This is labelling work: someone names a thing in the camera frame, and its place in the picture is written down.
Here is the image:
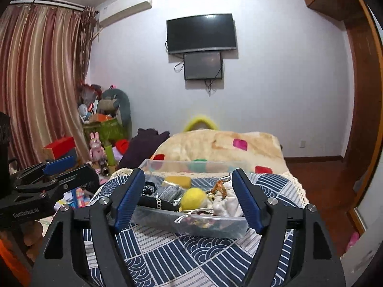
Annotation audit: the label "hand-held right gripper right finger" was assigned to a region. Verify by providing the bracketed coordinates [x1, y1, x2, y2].
[231, 168, 348, 287]

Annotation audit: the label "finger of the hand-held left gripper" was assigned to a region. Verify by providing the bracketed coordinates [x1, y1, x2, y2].
[11, 155, 75, 186]
[15, 166, 98, 199]

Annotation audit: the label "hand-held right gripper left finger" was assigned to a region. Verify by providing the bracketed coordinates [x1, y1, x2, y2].
[30, 168, 146, 287]

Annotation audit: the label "white sock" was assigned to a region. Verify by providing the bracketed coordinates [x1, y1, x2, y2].
[212, 196, 245, 218]

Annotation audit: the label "black and white pouch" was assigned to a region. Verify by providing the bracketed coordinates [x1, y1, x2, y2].
[138, 182, 180, 211]

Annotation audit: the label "silver glitter pouch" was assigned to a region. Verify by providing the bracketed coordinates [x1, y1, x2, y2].
[158, 185, 184, 204]

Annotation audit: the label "clear plastic storage box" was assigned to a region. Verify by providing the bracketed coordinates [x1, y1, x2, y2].
[132, 159, 255, 239]

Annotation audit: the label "yellow sponge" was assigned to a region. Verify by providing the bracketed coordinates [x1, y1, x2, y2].
[164, 176, 192, 189]

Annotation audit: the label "yellow plush ball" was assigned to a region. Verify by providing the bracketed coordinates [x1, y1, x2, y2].
[180, 188, 208, 213]

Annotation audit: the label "red box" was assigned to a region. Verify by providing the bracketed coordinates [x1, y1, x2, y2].
[43, 137, 75, 159]

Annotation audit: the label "colourful papers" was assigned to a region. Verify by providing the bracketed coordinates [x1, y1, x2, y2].
[64, 187, 93, 209]

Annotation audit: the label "pink bunny toy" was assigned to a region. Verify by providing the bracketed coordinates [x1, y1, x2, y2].
[89, 132, 107, 163]

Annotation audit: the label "green cylinder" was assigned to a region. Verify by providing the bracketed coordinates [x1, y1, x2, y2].
[103, 144, 117, 166]

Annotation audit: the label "green storage box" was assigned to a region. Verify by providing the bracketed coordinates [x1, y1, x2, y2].
[83, 117, 128, 147]

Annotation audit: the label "dark purple garment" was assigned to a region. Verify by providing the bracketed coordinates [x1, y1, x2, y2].
[118, 128, 171, 169]

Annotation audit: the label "beige fleece blanket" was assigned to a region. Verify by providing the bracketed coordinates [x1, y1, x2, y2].
[150, 130, 289, 175]

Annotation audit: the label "pile of toys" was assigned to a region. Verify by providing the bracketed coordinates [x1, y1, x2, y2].
[78, 84, 104, 123]

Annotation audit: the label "blue white patterned cloth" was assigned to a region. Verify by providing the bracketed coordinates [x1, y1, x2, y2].
[84, 169, 309, 287]

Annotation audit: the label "striped brown curtain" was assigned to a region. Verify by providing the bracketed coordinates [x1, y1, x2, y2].
[0, 4, 96, 168]

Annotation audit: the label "yellow fuzzy cushion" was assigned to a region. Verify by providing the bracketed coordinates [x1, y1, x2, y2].
[183, 114, 219, 132]

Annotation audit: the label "pink slipper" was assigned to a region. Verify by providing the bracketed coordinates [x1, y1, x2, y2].
[347, 232, 360, 253]

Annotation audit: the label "white air conditioner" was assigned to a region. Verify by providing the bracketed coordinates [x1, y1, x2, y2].
[97, 0, 152, 23]

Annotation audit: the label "small wall monitor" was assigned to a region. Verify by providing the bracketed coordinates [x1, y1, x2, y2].
[183, 51, 224, 81]

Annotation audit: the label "black wall television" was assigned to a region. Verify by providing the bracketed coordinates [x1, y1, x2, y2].
[166, 13, 237, 55]

